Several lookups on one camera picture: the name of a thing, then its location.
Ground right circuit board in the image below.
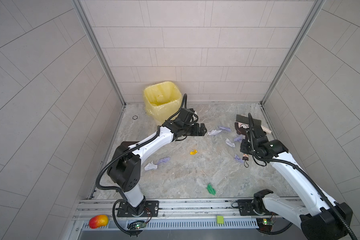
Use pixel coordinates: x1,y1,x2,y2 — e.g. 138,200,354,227
256,218,274,233

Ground purple paper scrap far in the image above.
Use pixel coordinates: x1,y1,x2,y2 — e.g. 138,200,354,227
219,126,232,132

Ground aluminium front rail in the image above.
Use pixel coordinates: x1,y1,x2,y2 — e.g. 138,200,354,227
71,197,325,230

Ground brown hand brush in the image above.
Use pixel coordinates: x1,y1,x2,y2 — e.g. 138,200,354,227
235,115,267,168

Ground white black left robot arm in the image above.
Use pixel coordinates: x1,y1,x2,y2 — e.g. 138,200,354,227
96,94,207,216

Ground green paper scrap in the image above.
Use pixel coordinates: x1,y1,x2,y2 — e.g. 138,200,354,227
207,183,216,196

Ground white paper scrap far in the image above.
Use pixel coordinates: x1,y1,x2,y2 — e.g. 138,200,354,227
207,130,222,136

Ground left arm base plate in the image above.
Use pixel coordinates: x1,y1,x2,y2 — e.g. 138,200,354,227
117,200,159,218

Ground white paper scrap right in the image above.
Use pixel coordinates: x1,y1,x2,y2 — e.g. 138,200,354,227
225,139,236,148

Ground circuit board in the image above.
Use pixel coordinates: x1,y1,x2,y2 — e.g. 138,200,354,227
256,218,274,233
128,221,147,231

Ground purple paper scrap right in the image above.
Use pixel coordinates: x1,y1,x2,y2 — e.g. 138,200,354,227
234,155,244,164

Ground red yellow mango toy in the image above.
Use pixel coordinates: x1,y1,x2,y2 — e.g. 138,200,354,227
89,215,109,229

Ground yellow-lined trash bin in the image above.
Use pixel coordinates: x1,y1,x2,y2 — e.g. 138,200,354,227
143,82,183,126

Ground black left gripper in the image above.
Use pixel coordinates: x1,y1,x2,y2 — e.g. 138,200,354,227
179,122,208,136

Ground beige wooden rolling pin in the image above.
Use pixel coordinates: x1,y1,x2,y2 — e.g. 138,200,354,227
261,126,272,134

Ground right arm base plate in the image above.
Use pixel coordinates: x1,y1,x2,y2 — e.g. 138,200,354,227
231,199,272,216

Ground white purple paper scrap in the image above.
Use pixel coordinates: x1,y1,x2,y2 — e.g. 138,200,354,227
144,157,171,171

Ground left circuit board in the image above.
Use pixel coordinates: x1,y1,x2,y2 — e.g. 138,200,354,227
128,221,147,231

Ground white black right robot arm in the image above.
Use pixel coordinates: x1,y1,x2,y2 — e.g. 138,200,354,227
235,114,357,240

